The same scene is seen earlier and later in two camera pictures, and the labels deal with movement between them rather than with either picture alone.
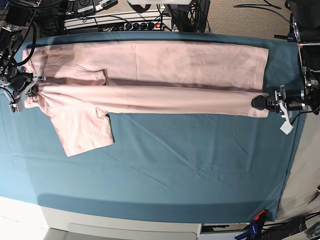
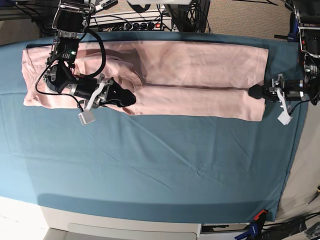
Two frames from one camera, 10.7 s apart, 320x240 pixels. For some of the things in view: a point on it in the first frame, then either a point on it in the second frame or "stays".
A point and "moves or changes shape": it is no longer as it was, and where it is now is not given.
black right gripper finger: x=259 y=102 to x=257 y=91
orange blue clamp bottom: x=254 y=232 stays
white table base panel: x=66 y=225 stays
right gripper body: x=294 y=99 to x=290 y=90
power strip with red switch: x=129 y=23 stays
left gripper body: x=24 y=82 to x=105 y=92
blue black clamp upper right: x=291 y=37 stays
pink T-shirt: x=82 y=82 moves or changes shape
